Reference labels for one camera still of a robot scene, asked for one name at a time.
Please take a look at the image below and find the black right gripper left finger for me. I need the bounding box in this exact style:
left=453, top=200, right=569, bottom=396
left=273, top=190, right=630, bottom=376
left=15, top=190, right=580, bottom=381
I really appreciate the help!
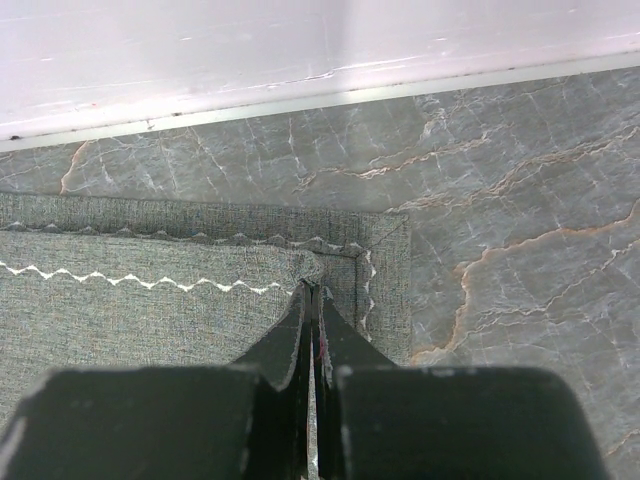
left=1, top=283, right=313, bottom=479

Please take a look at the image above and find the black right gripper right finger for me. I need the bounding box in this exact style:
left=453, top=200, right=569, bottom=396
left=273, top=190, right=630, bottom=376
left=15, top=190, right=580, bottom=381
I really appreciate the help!
left=312, top=287, right=608, bottom=479

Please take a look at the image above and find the grey green napkin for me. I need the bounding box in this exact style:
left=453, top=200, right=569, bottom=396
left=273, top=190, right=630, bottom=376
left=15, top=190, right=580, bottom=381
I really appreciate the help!
left=1, top=193, right=410, bottom=437

